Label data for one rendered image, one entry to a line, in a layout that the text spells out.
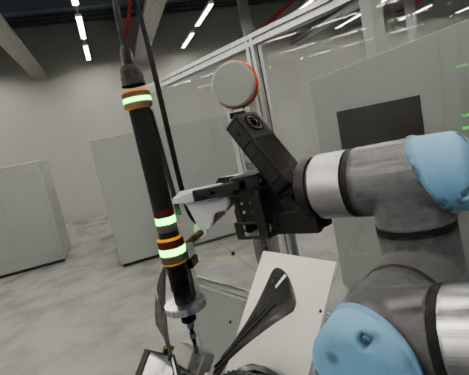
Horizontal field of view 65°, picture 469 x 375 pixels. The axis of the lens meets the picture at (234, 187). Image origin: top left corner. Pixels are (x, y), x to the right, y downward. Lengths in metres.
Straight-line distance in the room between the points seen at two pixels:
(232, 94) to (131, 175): 4.86
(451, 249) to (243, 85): 0.97
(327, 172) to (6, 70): 12.98
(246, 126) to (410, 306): 0.28
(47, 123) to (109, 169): 7.00
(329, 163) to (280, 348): 0.68
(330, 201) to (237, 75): 0.91
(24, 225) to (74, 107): 5.85
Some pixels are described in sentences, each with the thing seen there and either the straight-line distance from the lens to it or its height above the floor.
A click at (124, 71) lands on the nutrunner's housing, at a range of 0.61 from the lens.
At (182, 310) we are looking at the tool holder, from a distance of 0.63.
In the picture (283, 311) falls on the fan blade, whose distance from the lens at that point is 0.68.
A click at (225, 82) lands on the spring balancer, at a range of 1.27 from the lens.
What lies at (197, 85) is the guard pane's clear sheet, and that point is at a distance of 1.68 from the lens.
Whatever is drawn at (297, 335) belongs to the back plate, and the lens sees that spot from 0.99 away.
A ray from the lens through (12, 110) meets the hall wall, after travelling 13.05.
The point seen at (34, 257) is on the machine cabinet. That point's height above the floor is 0.22.
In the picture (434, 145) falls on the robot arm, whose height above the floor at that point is 1.68.
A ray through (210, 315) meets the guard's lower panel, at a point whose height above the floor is 0.80.
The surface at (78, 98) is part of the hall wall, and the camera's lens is 12.84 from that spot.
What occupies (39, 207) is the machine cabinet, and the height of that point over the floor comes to 1.11.
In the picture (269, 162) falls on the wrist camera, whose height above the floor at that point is 1.68.
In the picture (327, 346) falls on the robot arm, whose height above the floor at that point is 1.57.
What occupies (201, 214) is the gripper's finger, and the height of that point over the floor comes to 1.63.
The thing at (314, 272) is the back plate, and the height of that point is 1.34.
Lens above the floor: 1.72
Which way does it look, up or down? 8 degrees down
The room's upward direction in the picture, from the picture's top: 12 degrees counter-clockwise
